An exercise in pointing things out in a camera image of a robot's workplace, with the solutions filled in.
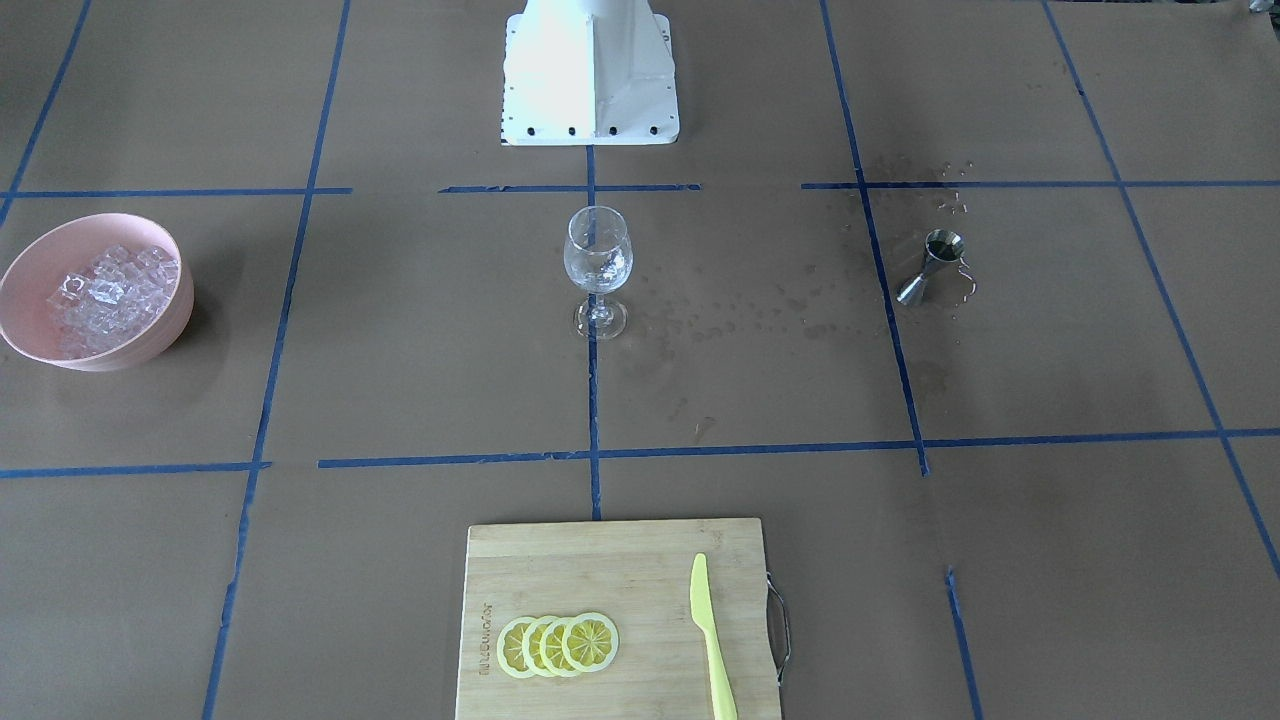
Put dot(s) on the steel cocktail jigger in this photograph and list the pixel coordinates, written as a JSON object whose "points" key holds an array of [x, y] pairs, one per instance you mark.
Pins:
{"points": [[942, 249]]}

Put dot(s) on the clear wine glass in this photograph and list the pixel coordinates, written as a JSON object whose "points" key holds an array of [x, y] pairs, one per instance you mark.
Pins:
{"points": [[598, 257]]}

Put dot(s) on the clear ice cubes pile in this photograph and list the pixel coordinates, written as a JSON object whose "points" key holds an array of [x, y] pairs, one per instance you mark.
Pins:
{"points": [[112, 299]]}

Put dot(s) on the bamboo cutting board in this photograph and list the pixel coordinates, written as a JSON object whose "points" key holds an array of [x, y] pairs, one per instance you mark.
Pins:
{"points": [[637, 573]]}

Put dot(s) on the yellow plastic knife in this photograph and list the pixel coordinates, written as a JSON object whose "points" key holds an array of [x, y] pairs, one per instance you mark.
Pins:
{"points": [[702, 614]]}

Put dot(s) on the pink bowl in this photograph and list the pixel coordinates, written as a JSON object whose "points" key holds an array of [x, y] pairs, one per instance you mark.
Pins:
{"points": [[36, 272]]}

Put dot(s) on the white camera pedestal base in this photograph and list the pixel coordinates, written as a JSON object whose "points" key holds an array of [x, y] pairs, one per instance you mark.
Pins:
{"points": [[589, 73]]}

